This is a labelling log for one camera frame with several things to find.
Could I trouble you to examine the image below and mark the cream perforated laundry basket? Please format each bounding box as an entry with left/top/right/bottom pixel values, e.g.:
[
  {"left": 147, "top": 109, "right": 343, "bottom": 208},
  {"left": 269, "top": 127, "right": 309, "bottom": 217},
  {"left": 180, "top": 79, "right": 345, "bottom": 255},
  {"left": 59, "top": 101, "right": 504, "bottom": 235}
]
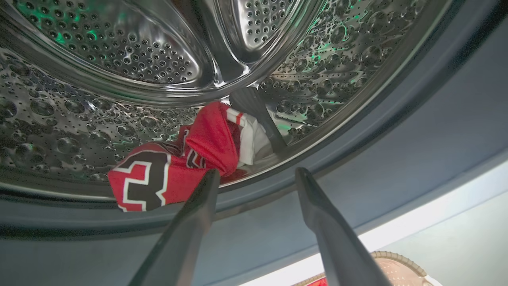
[{"left": 292, "top": 250, "right": 443, "bottom": 286}]

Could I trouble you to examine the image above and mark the red jersey with number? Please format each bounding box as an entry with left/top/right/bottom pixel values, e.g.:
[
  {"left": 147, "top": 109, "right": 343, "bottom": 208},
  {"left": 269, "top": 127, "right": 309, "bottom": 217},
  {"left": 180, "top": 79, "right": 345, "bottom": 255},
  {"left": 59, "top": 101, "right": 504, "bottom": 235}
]
[{"left": 107, "top": 101, "right": 278, "bottom": 212}]

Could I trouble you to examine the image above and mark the white washing machine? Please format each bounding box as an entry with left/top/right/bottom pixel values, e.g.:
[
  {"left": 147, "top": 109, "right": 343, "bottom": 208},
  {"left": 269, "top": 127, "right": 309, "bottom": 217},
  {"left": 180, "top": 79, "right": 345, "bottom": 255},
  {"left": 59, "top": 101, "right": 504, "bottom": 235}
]
[{"left": 0, "top": 0, "right": 508, "bottom": 286}]

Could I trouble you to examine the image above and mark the steel washing machine drum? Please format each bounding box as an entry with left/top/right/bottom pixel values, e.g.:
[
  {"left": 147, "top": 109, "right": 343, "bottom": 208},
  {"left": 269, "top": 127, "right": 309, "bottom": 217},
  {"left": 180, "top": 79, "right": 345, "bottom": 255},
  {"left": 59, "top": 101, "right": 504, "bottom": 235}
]
[{"left": 0, "top": 0, "right": 453, "bottom": 199}]

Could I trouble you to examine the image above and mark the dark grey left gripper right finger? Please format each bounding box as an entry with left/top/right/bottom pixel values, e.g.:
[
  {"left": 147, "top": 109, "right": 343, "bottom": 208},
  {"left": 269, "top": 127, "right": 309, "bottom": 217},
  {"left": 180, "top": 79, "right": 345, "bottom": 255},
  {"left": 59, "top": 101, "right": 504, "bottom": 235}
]
[{"left": 295, "top": 167, "right": 393, "bottom": 286}]

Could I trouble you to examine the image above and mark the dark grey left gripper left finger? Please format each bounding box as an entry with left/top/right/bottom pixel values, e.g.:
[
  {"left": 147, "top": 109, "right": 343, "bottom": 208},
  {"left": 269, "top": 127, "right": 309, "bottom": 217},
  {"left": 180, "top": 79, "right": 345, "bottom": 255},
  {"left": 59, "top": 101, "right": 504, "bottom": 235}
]
[{"left": 128, "top": 169, "right": 221, "bottom": 286}]

